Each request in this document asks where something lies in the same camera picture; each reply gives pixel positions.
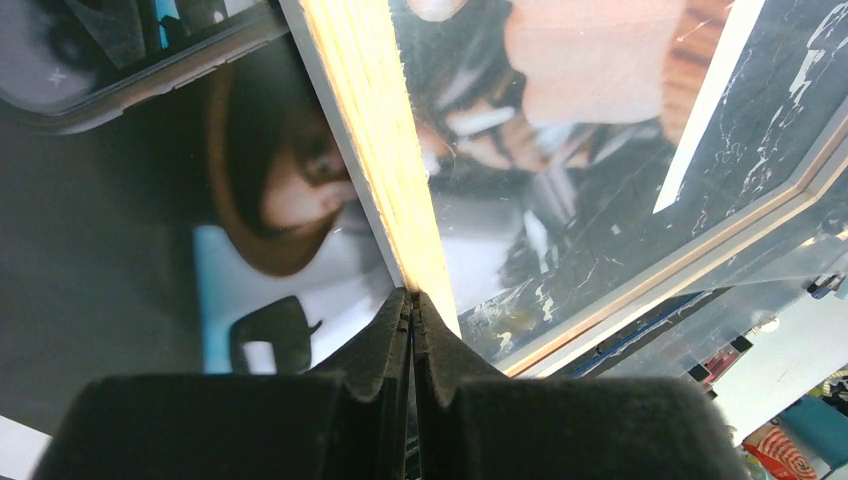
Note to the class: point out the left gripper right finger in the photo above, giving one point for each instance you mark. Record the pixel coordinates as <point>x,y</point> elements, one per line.
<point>477,423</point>

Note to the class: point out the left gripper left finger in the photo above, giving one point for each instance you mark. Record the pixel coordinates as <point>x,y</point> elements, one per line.
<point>343,419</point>

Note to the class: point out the black marble pattern mat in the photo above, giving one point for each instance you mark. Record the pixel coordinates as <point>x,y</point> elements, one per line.
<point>628,220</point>

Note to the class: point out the printed photo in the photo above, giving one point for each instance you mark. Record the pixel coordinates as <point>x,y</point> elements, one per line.
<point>173,200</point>

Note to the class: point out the wooden picture frame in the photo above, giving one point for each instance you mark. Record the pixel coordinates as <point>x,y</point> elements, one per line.
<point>352,55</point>

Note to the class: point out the clear plastic sheet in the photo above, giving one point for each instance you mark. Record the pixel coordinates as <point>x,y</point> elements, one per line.
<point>501,90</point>

